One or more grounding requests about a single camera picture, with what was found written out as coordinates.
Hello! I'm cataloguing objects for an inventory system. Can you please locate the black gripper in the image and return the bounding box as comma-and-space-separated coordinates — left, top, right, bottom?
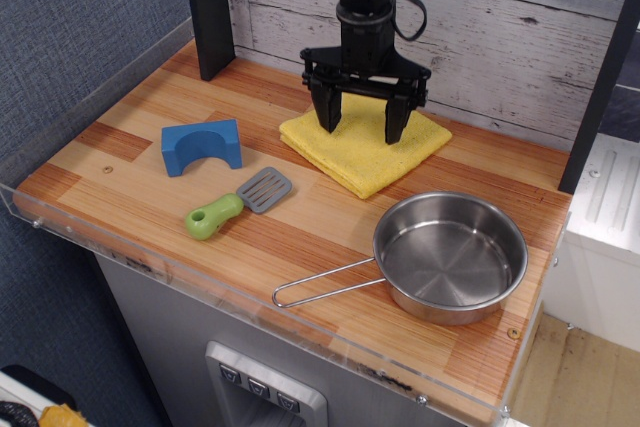
300, 14, 430, 145

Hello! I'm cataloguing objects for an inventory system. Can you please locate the yellow cloth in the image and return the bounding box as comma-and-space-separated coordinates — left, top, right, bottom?
279, 94, 452, 199

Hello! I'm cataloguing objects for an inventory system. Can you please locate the green handled grey toy spatula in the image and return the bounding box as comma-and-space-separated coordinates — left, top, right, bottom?
184, 167, 293, 241

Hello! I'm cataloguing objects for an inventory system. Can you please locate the silver pot with wire handle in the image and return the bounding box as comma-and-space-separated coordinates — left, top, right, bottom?
271, 190, 530, 327

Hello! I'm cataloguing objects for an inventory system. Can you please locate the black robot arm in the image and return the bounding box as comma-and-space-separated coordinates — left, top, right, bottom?
301, 0, 431, 144

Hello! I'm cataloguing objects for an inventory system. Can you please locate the blue arch wooden block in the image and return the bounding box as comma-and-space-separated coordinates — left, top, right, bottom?
161, 119, 243, 177

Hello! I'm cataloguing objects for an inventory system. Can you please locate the clear acrylic edge guard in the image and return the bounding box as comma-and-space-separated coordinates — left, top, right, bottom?
1, 14, 569, 426

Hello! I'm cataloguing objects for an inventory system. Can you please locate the white ridged appliance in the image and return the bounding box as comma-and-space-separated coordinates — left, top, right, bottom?
542, 134, 639, 351

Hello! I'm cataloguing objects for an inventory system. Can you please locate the grey toy cabinet front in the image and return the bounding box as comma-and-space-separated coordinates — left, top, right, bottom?
97, 255, 461, 426

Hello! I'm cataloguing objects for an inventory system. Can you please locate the silver button control panel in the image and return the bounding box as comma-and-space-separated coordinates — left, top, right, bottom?
205, 341, 329, 426

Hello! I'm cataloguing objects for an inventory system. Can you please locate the yellow black object bottom corner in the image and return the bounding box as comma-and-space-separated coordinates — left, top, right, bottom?
0, 365, 94, 427

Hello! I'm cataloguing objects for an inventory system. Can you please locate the black left upright post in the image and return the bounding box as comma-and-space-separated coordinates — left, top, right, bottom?
189, 0, 235, 81

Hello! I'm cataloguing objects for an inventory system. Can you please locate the black upright post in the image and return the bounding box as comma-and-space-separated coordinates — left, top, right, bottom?
189, 0, 235, 81
558, 0, 639, 194

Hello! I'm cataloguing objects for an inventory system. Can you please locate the black right upright post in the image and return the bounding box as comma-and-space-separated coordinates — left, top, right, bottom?
558, 0, 639, 194

